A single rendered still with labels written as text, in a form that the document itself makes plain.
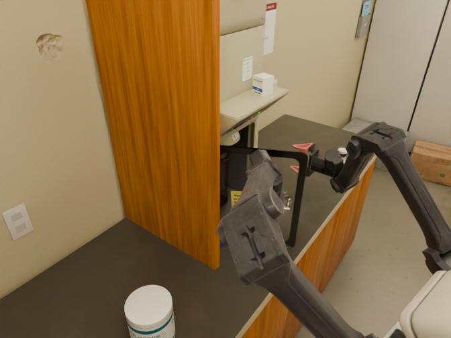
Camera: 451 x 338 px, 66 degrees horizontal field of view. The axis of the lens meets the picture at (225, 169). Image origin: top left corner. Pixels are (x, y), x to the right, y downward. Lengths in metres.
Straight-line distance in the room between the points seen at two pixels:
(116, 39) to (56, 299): 0.86
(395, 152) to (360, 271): 1.86
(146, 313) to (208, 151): 0.48
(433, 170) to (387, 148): 2.99
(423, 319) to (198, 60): 0.75
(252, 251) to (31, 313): 0.94
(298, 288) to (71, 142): 0.98
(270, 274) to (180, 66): 0.64
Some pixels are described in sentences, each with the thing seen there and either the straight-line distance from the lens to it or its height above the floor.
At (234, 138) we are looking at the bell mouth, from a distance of 1.29.
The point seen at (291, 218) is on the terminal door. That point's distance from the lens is 1.25.
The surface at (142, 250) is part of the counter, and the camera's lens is 1.41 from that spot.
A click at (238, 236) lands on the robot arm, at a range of 0.55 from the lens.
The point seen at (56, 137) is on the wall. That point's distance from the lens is 1.29.
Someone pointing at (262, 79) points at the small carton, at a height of 1.57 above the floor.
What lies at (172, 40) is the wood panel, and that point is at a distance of 0.99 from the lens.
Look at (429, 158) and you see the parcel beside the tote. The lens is 3.88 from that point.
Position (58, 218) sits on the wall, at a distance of 1.42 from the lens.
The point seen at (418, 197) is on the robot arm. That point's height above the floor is 1.40.
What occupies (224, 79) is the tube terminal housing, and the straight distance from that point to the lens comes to 1.12.
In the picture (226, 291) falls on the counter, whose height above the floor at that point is 0.94.
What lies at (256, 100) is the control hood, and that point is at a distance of 1.15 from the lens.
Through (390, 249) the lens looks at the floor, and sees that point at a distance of 3.00.
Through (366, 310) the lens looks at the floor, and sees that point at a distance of 2.54.
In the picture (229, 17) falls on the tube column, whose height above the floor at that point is 1.76.
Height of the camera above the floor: 1.92
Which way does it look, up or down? 32 degrees down
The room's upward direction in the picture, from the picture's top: 1 degrees clockwise
